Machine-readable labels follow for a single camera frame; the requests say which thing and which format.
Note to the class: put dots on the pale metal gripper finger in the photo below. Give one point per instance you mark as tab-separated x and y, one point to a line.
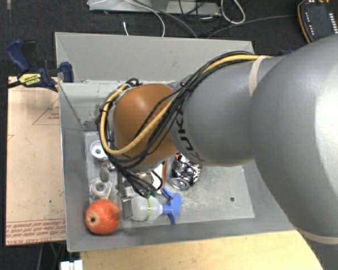
127	208
104	173

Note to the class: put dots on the orange fruit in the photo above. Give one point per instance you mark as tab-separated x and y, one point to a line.
102	216

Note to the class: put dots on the clear spray bottle, blue nozzle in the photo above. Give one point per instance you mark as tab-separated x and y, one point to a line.
142	208

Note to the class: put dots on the clear plastic cup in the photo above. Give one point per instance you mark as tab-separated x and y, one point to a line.
100	189

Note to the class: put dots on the grey metal bin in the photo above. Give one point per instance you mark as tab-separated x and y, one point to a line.
107	58

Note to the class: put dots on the brown cardboard board, red print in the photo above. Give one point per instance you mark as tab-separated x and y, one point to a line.
33	162

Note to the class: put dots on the crushed shiny metal can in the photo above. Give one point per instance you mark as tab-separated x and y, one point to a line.
186	169

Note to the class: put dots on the white plastic cup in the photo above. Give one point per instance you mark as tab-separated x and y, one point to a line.
97	150

